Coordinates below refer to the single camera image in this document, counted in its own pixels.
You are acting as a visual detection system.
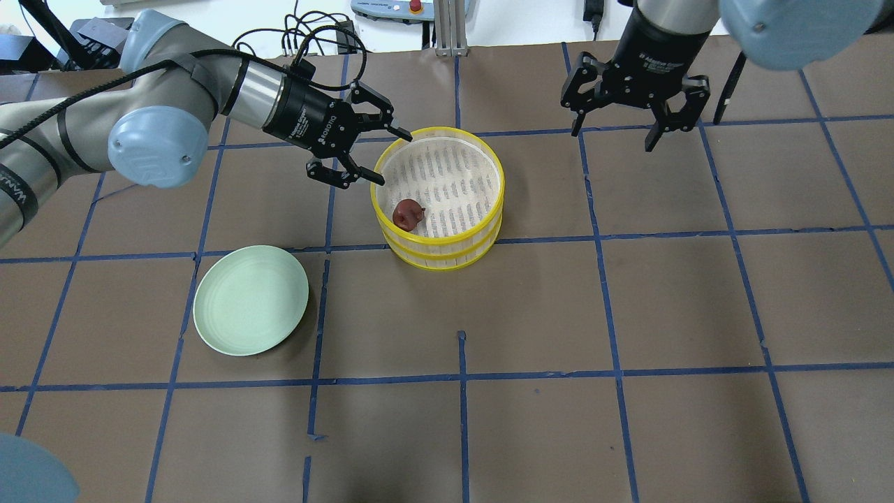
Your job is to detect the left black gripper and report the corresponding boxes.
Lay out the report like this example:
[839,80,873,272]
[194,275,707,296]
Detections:
[263,61,413,190]

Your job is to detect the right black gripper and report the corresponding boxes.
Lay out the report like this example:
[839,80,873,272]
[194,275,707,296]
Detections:
[561,7,711,152]

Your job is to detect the brown bun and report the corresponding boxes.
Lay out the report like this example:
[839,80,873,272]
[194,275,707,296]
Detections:
[392,198,427,233]

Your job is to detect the yellow rim bamboo steamer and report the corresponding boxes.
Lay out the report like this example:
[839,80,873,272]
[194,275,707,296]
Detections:
[376,207,504,272]

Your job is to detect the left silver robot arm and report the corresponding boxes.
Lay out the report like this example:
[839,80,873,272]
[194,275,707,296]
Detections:
[1,9,412,243]

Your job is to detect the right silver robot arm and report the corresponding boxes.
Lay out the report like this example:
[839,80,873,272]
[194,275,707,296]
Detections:
[559,1,892,152]

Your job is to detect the black power adapter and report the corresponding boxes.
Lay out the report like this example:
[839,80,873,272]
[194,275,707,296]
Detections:
[583,0,606,39]

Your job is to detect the grey teach pendant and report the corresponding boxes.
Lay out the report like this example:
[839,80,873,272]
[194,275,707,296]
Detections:
[349,1,435,24]

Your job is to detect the light green plate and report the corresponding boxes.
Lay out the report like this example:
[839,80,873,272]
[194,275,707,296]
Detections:
[192,245,309,357]

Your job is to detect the black cable bundle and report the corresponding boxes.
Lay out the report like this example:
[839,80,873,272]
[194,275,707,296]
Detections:
[232,0,368,92]

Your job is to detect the aluminium frame post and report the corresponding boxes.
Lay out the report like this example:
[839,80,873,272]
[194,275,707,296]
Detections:
[433,0,471,58]

